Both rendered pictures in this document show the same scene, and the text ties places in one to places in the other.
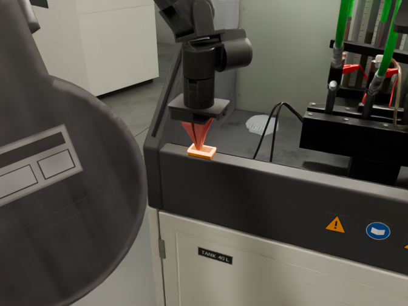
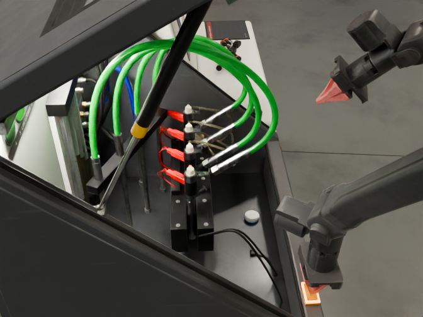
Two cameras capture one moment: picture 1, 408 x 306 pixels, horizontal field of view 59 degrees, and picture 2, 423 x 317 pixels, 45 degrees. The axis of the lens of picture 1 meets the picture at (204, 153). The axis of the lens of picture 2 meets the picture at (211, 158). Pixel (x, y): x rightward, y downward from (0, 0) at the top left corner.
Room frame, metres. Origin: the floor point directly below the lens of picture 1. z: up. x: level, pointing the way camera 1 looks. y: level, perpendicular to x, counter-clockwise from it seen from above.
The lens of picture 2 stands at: (1.09, 0.50, 1.85)
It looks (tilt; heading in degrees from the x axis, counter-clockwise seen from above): 40 degrees down; 245
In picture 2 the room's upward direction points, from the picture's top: straight up
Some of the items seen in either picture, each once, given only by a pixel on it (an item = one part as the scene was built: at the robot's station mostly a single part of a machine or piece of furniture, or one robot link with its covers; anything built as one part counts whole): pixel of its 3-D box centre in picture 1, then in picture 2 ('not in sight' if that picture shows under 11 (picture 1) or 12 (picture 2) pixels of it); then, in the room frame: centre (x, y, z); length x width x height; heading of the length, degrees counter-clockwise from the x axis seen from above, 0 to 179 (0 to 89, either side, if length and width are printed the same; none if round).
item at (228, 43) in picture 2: not in sight; (228, 52); (0.37, -0.92, 1.01); 0.23 x 0.11 x 0.06; 68
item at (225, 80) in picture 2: not in sight; (230, 68); (0.38, -0.88, 0.97); 0.70 x 0.22 x 0.03; 68
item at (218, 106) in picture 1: (198, 93); (322, 255); (0.63, 0.01, 1.08); 0.10 x 0.07 x 0.07; 68
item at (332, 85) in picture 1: (329, 105); (196, 206); (0.76, -0.28, 1.00); 0.05 x 0.03 x 0.21; 158
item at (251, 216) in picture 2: not in sight; (252, 216); (0.58, -0.34, 0.84); 0.04 x 0.04 x 0.01
